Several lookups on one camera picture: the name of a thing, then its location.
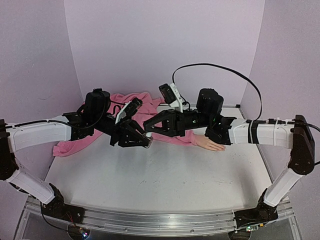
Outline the pink sweatshirt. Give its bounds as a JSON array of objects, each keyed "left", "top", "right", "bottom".
[{"left": 52, "top": 92, "right": 196, "bottom": 157}]

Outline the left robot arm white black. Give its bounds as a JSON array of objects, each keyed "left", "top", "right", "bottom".
[{"left": 0, "top": 88, "right": 153, "bottom": 219}]

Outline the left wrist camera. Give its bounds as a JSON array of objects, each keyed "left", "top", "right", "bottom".
[{"left": 115, "top": 97, "right": 143, "bottom": 124}]

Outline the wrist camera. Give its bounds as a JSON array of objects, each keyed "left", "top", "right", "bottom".
[
  {"left": 158, "top": 83, "right": 186, "bottom": 113},
  {"left": 115, "top": 97, "right": 143, "bottom": 124}
]

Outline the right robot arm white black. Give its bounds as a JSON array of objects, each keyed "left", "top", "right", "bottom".
[{"left": 143, "top": 84, "right": 316, "bottom": 230}]

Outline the nail polish bottle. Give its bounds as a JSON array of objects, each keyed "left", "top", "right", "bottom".
[{"left": 144, "top": 136, "right": 153, "bottom": 149}]

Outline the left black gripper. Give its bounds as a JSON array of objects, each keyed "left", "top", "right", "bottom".
[{"left": 93, "top": 113, "right": 152, "bottom": 148}]

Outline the right black cable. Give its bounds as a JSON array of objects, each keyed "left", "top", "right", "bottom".
[{"left": 171, "top": 63, "right": 263, "bottom": 122}]

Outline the mannequin hand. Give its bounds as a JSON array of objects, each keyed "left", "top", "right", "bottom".
[{"left": 195, "top": 134, "right": 226, "bottom": 152}]

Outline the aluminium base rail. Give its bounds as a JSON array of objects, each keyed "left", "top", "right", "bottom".
[{"left": 24, "top": 199, "right": 293, "bottom": 232}]

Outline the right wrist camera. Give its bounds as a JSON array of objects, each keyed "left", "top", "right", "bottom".
[{"left": 158, "top": 83, "right": 186, "bottom": 113}]

